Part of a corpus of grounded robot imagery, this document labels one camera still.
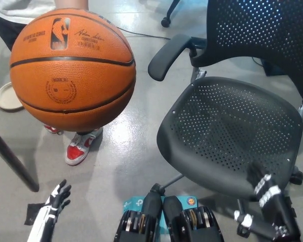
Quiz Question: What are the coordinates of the beige paper plate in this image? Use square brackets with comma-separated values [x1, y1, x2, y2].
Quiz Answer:
[0, 82, 25, 112]

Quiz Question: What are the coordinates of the black perforated office chair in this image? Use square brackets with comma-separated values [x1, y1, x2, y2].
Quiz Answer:
[147, 0, 303, 215]

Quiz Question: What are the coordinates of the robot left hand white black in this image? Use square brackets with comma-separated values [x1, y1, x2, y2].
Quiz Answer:
[27, 178, 73, 242]

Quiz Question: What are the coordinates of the black floor tape patch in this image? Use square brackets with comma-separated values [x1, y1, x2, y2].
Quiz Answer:
[24, 203, 45, 225]

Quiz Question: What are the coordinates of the person in grey shirt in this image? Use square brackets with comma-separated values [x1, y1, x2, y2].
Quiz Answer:
[0, 0, 56, 52]

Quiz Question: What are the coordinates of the black table leg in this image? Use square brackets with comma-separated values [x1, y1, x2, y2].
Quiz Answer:
[0, 123, 40, 192]

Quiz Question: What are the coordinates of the black chair leg with caster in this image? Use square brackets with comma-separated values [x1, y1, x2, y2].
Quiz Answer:
[161, 0, 179, 28]

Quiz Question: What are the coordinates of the orange NBA basketball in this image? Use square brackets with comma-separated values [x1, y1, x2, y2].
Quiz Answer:
[9, 9, 137, 133]

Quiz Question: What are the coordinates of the teal TP-Link box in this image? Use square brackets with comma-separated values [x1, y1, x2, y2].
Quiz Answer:
[123, 195, 199, 235]

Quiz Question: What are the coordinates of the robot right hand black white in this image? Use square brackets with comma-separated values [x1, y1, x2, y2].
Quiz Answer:
[233, 162, 297, 240]

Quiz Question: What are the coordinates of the red and white sneaker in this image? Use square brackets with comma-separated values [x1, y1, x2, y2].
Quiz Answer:
[44, 125, 64, 136]
[65, 127, 104, 166]

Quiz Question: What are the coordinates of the black floor box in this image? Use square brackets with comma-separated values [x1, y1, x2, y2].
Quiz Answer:
[262, 59, 293, 76]

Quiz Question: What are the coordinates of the robot left body block black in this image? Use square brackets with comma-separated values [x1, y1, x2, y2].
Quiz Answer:
[113, 190, 164, 242]

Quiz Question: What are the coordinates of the black floor cable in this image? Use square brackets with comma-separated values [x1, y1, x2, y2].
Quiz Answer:
[115, 25, 171, 41]

